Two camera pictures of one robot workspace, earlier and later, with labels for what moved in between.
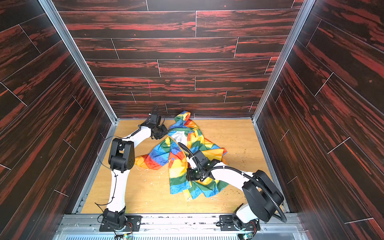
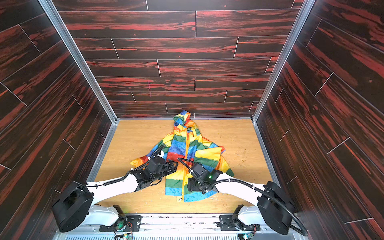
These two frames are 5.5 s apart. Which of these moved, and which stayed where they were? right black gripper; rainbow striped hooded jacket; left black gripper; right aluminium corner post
Moved: left black gripper; right black gripper
Stayed: right aluminium corner post; rainbow striped hooded jacket
